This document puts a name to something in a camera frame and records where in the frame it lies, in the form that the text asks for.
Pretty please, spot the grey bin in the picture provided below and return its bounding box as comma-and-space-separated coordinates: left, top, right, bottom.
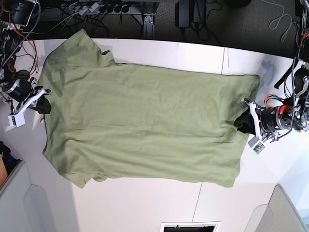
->
0, 161, 57, 232
245, 184, 309, 232

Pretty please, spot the green t-shirt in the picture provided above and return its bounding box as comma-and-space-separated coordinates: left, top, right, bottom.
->
39, 30, 260, 188

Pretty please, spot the black power adapter box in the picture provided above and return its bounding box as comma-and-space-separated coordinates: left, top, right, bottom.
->
175, 0, 190, 28

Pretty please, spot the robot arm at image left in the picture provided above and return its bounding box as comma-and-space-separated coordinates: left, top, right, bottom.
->
0, 0, 51, 115

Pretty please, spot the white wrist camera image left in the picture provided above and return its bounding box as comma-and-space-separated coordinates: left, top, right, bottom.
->
8, 113, 26, 127

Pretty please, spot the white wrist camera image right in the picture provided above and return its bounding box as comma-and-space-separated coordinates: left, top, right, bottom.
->
248, 137, 265, 154

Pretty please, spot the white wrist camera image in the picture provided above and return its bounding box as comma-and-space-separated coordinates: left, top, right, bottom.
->
248, 137, 265, 154
8, 113, 26, 127

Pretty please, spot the grey bin left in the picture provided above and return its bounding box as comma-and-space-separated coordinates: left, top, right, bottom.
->
0, 161, 57, 232

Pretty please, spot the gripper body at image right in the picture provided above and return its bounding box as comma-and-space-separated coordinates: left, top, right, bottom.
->
241, 98, 294, 143

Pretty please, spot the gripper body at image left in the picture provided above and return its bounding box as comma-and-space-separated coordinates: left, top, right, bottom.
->
1, 78, 51, 111

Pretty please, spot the grey bin right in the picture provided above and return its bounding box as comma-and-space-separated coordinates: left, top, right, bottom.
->
245, 184, 309, 232

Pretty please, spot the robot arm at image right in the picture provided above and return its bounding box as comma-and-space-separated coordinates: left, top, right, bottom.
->
234, 0, 309, 143

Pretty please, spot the white vent frame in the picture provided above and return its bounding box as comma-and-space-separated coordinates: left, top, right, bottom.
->
160, 221, 221, 232

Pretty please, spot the aluminium table leg bracket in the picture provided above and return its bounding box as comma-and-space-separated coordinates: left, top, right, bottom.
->
143, 14, 155, 40

